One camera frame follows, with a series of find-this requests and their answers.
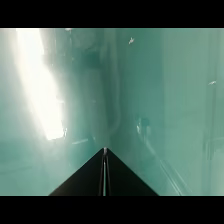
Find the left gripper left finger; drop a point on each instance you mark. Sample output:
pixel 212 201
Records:
pixel 87 180

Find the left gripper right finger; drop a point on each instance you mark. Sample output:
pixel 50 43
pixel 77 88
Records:
pixel 125 180

